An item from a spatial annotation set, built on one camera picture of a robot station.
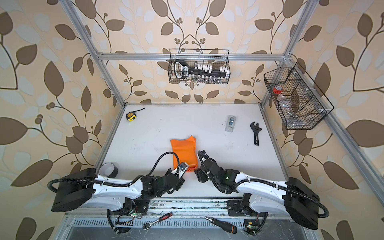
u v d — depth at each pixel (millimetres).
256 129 1046
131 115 1113
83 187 482
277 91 809
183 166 693
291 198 408
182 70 845
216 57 911
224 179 605
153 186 618
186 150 893
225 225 682
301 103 727
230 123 1048
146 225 692
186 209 753
